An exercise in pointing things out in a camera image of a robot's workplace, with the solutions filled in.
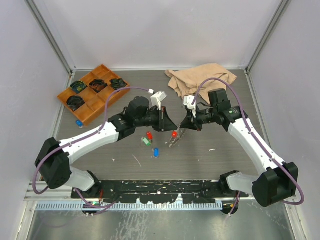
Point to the large metal keyring strip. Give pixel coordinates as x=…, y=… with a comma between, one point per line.
x=174, y=141

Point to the beige crumpled cloth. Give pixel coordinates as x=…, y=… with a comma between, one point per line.
x=186, y=82

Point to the dark coiled item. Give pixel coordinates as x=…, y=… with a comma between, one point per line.
x=78, y=86
x=117, y=83
x=98, y=85
x=75, y=102

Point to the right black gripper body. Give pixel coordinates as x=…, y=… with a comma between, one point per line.
x=202, y=117

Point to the dark coiled item top middle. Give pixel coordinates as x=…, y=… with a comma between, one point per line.
x=98, y=85

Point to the blue tag key by tray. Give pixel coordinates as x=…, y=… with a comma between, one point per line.
x=79, y=123

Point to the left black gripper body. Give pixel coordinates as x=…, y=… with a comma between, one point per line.
x=161, y=118

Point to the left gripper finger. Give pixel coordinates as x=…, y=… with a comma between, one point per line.
x=169, y=127
x=167, y=119

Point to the dark coiled item top right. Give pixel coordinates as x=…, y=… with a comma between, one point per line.
x=117, y=83

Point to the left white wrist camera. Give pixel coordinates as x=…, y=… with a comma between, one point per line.
x=157, y=98

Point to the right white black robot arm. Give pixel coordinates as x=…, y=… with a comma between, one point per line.
x=275, y=180

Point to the dark coiled item top left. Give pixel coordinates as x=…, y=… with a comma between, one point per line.
x=78, y=86

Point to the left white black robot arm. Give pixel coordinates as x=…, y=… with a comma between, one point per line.
x=56, y=158

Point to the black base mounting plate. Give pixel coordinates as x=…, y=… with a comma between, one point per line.
x=161, y=191

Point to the blue tag key centre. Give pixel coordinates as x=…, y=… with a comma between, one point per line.
x=155, y=152

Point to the perforated metal cable rail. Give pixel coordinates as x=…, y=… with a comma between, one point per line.
x=138, y=206

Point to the green tag key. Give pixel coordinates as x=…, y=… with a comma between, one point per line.
x=145, y=141

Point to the red tag key on table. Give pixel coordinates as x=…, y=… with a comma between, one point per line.
x=149, y=135

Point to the dark coiled item bottom left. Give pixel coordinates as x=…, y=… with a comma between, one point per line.
x=75, y=102

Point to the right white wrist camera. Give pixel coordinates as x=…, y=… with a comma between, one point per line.
x=189, y=101

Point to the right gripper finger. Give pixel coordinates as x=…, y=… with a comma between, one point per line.
x=189, y=126
x=188, y=120

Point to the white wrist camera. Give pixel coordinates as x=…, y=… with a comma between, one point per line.
x=157, y=98
x=189, y=101

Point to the orange compartment tray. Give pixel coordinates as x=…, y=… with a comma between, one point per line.
x=94, y=102

